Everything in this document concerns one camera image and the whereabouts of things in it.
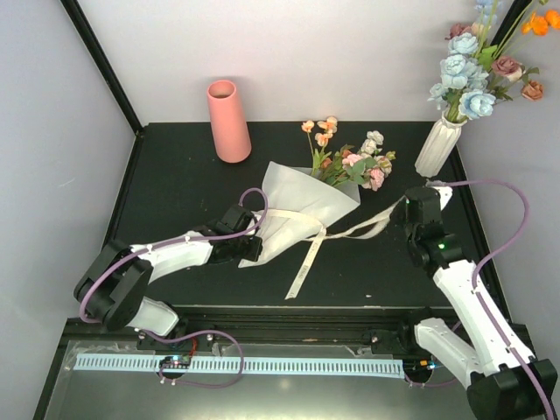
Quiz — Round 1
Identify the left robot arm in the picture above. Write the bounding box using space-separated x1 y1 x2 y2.
73 205 263 349

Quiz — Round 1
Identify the white flower bouquet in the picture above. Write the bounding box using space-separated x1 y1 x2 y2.
239 116 396 268

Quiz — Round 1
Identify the blue and pink flower arrangement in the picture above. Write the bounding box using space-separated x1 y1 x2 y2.
428 1 559 127

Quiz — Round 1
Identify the left circuit board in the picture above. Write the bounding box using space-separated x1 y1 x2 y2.
158 355 191 372

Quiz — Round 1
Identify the white slotted cable duct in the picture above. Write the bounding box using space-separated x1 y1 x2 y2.
73 353 405 380

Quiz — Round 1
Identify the right circuit board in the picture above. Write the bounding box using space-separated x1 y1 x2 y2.
402 359 441 372

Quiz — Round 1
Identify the black aluminium rail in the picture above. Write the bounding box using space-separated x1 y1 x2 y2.
172 305 417 340

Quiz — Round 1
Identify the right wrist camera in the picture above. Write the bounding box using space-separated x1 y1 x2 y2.
426 180 453 210

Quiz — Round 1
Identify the left black frame post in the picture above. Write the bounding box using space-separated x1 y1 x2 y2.
60 0 144 135

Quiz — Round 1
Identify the purple cable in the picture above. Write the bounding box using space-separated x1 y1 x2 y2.
404 178 557 420
78 187 270 389

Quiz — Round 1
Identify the circuit board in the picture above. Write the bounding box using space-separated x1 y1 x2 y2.
402 359 441 372
158 355 191 372

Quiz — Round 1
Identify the black frame post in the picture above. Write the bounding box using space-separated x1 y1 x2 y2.
60 0 144 135
490 0 533 46

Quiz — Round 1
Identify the right black frame post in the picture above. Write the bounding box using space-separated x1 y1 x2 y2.
490 0 533 46

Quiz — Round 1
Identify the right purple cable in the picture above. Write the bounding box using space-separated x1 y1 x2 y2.
404 178 557 420

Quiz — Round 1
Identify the pink cylindrical vase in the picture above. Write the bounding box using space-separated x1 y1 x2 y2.
206 80 252 164

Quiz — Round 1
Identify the white ribbed vase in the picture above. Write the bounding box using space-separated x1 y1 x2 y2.
415 112 466 179

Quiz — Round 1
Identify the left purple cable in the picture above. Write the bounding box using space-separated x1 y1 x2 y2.
78 187 270 389

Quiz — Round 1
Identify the cream printed ribbon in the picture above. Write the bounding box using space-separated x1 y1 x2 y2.
267 198 403 300

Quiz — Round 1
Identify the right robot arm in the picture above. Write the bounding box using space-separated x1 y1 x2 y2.
390 183 558 419

